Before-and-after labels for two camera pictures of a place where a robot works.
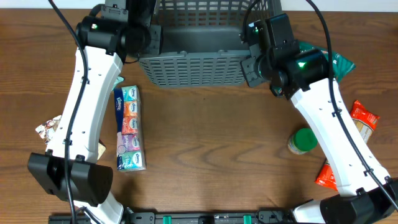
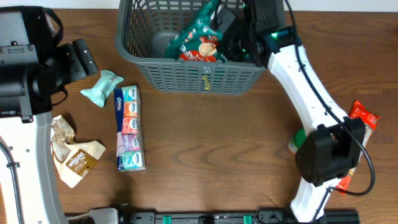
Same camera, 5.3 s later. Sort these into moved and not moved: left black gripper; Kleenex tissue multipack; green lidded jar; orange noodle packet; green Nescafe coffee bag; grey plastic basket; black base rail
Moved: left black gripper; grey plastic basket; green Nescafe coffee bag
Not moved: orange noodle packet; black base rail; green lidded jar; Kleenex tissue multipack
